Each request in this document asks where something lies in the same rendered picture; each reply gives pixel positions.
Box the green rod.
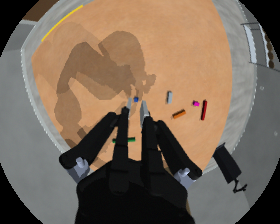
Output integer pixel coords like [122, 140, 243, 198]
[112, 137, 136, 143]

